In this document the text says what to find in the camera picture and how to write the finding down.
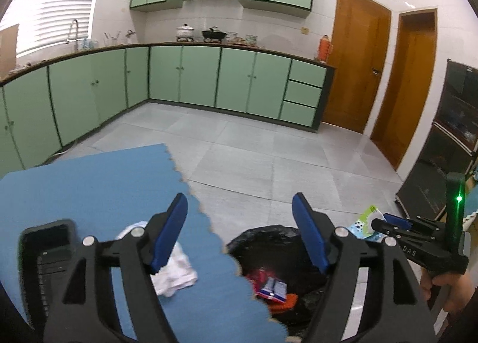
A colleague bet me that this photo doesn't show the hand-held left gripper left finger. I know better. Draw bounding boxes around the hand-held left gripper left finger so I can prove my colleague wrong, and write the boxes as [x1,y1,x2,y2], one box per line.
[43,192,189,343]

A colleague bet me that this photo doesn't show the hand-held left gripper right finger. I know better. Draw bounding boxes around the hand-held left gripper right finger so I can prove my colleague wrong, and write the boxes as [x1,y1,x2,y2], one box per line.
[292,192,437,343]

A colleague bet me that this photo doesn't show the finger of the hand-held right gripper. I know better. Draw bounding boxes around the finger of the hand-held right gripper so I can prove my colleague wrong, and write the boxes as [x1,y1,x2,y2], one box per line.
[383,213,446,232]
[371,219,444,244]

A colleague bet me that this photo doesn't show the bin with black bag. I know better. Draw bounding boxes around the bin with black bag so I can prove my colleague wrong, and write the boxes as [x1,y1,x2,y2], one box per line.
[226,225,359,343]

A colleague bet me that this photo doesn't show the green white snack packet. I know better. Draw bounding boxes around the green white snack packet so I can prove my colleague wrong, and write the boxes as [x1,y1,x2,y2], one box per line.
[347,205,385,244]

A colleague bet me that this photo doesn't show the blue red snack wrapper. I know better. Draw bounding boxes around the blue red snack wrapper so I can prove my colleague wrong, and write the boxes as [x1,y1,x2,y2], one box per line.
[258,279,288,301]

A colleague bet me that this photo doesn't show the orange wrapper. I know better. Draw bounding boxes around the orange wrapper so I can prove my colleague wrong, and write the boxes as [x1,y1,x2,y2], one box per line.
[269,293,298,314]

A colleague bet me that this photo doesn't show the person's right forearm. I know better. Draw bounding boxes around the person's right forearm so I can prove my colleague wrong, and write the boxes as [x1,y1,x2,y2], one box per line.
[437,291,478,343]

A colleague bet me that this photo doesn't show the person's right hand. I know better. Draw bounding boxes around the person's right hand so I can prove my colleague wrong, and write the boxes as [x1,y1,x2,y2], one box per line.
[420,271,477,313]

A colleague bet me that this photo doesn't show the white crumpled tissue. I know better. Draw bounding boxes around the white crumpled tissue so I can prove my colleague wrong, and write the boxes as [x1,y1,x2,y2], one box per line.
[116,220,198,297]

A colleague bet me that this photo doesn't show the blue foam mat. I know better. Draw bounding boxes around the blue foam mat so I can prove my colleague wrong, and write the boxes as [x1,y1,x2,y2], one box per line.
[0,143,288,343]

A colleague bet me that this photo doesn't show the black glass cabinet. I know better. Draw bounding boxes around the black glass cabinet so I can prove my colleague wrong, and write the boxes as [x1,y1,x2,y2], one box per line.
[396,59,478,224]

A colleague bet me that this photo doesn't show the black plastic tray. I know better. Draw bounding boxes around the black plastic tray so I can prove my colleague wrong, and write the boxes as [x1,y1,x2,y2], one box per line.
[19,219,77,325]

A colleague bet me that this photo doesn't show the wooden door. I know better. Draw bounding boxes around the wooden door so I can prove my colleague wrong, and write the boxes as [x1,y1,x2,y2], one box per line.
[322,0,392,134]
[370,9,438,171]

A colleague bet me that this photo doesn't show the green lower kitchen cabinets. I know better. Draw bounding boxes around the green lower kitchen cabinets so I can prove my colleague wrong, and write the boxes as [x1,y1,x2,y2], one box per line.
[0,43,336,175]

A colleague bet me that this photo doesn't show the orange thermos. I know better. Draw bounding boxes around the orange thermos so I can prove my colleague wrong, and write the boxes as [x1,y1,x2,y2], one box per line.
[317,35,332,63]

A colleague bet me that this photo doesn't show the white cooking pot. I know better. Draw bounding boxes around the white cooking pot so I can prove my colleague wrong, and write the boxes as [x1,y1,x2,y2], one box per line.
[176,24,195,42]

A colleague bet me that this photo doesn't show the black wok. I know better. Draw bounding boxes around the black wok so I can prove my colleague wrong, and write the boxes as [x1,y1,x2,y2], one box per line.
[202,27,228,43]

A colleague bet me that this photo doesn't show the metal faucet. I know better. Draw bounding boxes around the metal faucet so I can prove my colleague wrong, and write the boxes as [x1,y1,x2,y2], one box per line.
[66,19,80,52]

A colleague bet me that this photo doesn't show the cardboard sheet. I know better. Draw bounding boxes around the cardboard sheet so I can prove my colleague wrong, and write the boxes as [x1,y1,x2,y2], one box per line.
[0,24,19,80]

